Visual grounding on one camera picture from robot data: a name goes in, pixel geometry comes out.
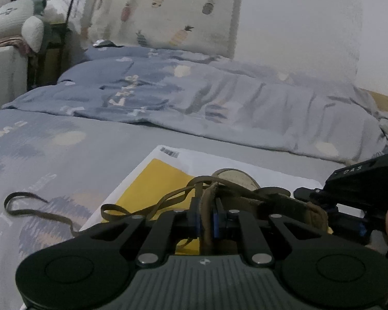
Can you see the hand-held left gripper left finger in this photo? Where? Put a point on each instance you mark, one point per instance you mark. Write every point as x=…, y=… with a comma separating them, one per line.
x=197, y=216

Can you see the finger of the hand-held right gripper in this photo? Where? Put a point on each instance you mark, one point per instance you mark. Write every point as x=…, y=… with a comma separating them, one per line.
x=310, y=195
x=362, y=229

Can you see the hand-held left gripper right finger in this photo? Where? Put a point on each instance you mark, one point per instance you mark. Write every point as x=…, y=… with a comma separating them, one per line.
x=217, y=219

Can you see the olive shoelace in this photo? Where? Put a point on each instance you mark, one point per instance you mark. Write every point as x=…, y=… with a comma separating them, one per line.
x=104, y=212

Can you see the white yellow plastic mailer bag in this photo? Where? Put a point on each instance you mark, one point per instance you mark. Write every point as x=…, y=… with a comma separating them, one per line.
x=161, y=174

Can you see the blue-grey printed quilt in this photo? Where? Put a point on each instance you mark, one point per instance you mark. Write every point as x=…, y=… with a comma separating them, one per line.
x=229, y=103

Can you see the grey printed bed sheet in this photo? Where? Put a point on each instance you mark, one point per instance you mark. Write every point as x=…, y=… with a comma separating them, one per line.
x=100, y=142

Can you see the pineapple print curtain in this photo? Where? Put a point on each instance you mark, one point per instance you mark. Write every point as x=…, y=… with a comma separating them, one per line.
x=168, y=9

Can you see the white storage box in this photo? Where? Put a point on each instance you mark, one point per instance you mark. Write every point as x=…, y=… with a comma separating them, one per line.
x=6, y=77

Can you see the black metal clothes rack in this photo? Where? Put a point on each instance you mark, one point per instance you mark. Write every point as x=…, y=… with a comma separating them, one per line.
x=72, y=3

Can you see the pink checked cloth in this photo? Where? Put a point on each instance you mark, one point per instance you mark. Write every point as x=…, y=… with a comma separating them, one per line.
x=9, y=45

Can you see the white grey plush toy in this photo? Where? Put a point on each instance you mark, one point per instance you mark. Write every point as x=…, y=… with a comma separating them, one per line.
x=9, y=19

